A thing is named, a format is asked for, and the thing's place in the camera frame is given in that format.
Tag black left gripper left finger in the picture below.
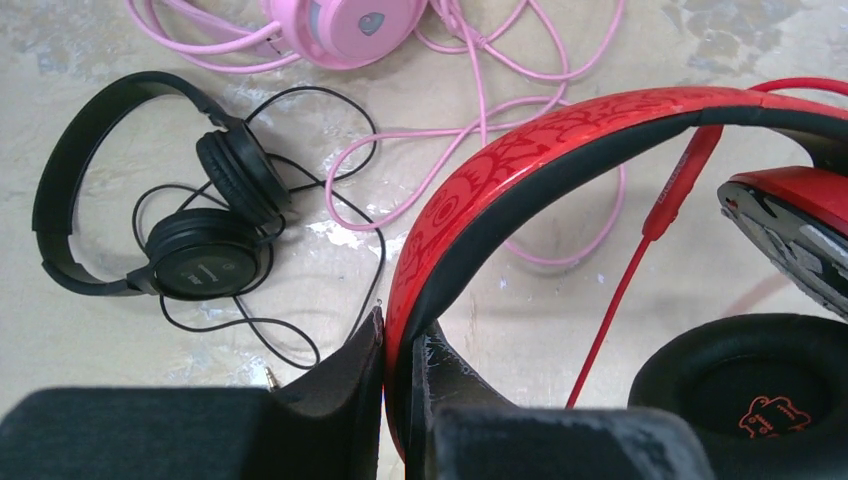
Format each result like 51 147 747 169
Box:
1 308 384 479

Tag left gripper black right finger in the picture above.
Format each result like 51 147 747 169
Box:
405 325 715 479

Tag red black headphones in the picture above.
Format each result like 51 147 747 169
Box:
384 86 847 465

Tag black headphones left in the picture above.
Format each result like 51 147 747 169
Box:
31 71 292 302

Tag pink headphones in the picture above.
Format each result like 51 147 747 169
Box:
125 0 629 268

